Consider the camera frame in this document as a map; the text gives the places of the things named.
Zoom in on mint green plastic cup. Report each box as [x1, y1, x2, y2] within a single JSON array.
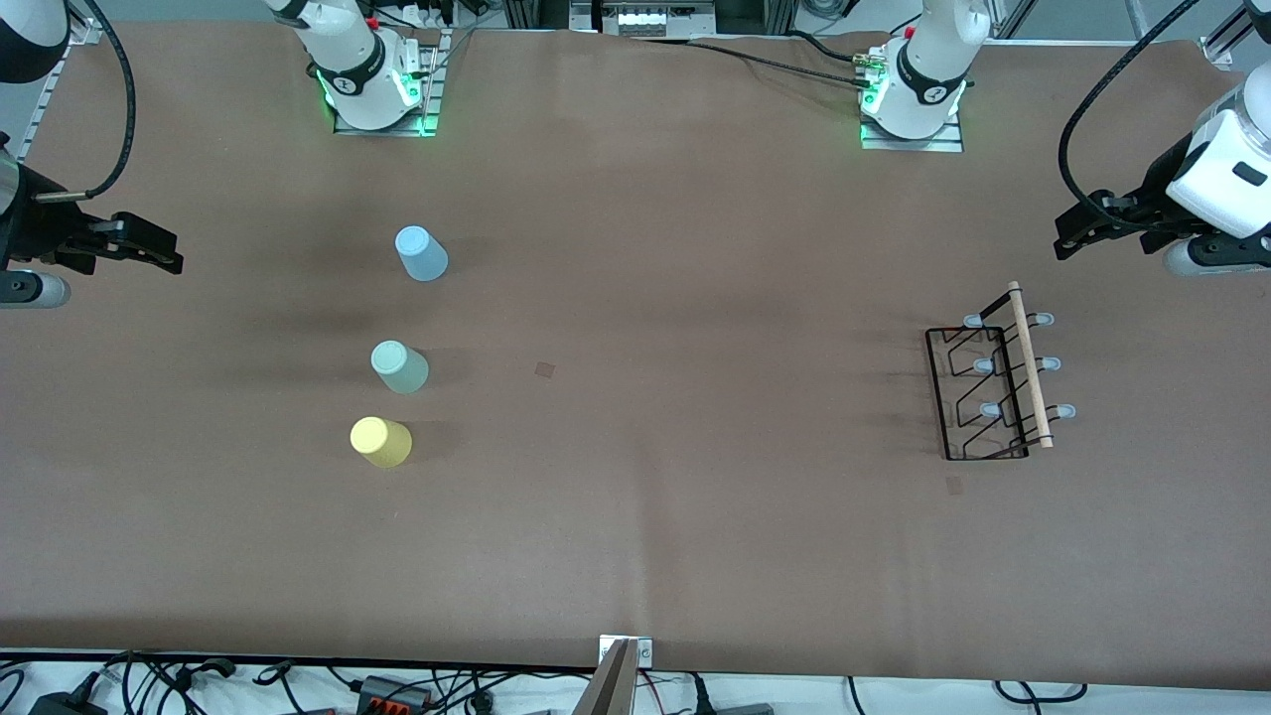
[[370, 340, 431, 396]]

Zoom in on black power adapter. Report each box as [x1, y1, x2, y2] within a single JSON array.
[[27, 689, 109, 715]]

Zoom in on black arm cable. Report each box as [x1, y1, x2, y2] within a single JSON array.
[[34, 0, 137, 205], [1057, 0, 1204, 217]]

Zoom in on small metal bracket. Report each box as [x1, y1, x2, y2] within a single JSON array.
[[598, 635, 655, 669]]

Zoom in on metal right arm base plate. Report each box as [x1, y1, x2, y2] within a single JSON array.
[[332, 28, 446, 138]]

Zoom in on yellow plastic cup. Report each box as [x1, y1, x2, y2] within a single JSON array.
[[350, 416, 413, 470]]

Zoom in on aluminium profile rail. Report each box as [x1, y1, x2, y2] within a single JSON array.
[[1197, 4, 1271, 71], [14, 18, 106, 165]]

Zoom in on black base cable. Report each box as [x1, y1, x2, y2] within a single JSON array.
[[634, 33, 877, 94]]

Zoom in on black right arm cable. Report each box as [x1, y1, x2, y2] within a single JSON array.
[[34, 0, 137, 205]]

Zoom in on light blue plastic cup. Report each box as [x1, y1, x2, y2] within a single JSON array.
[[394, 225, 450, 283]]

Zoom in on white socket strip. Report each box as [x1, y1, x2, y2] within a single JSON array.
[[600, 8, 679, 34]]

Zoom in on black looped floor cable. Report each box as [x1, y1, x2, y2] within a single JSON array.
[[992, 679, 1089, 705]]

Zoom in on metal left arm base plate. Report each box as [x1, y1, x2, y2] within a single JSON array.
[[859, 107, 966, 154]]

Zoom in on black wire cup holder rack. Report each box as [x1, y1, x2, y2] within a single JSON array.
[[925, 281, 1079, 463]]

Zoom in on black box with orange buttons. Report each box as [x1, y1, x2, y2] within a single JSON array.
[[354, 674, 436, 715]]

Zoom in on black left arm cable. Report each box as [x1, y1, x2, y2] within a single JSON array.
[[1057, 0, 1204, 217]]

